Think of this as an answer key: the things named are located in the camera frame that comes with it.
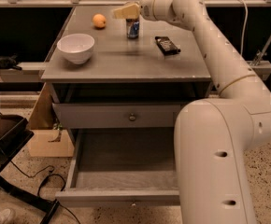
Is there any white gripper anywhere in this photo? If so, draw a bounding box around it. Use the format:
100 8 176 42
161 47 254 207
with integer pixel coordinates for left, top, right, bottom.
112 0 175 21

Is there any red bull can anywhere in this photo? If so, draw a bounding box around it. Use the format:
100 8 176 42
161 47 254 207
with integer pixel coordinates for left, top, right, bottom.
126 19 139 39

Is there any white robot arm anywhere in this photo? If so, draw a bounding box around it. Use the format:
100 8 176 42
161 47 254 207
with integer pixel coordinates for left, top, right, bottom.
113 0 271 224

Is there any grey drawer cabinet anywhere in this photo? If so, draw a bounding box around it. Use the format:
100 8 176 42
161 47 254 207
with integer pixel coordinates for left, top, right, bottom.
42 6 211 207

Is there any closed grey upper drawer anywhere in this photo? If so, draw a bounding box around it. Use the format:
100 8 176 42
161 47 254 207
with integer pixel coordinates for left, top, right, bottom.
53 104 181 129

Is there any open grey middle drawer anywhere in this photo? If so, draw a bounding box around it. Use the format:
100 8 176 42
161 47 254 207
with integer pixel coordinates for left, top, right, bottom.
56 128 179 207

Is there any orange fruit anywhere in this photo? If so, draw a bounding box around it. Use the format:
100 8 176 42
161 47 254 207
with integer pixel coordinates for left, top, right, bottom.
93 14 107 29

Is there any black snack bar packet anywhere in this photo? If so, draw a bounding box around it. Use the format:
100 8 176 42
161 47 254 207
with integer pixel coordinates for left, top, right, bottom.
155 36 180 56

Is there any white bowl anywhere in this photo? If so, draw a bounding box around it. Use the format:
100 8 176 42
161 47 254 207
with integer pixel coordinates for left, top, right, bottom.
57 34 95 64

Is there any black bag on ledge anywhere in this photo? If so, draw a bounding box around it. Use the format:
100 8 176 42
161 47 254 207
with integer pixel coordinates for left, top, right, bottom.
0 56 21 70

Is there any cardboard box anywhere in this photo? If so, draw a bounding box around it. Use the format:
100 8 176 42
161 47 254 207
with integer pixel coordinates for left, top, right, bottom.
28 84 74 158

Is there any black chair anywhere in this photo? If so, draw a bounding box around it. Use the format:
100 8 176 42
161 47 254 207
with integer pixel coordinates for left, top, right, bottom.
0 113 59 224

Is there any white shoe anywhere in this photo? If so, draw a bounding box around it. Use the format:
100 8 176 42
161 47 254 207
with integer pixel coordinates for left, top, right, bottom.
0 208 16 224

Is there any white cable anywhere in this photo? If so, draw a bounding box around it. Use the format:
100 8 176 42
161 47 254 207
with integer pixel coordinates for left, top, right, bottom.
235 0 250 58

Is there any metal railing frame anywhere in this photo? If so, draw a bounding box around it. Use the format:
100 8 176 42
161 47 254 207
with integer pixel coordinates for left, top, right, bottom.
0 0 271 82

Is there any black floor cable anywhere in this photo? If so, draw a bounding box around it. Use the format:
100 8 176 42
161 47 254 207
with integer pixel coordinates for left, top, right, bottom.
9 161 81 224

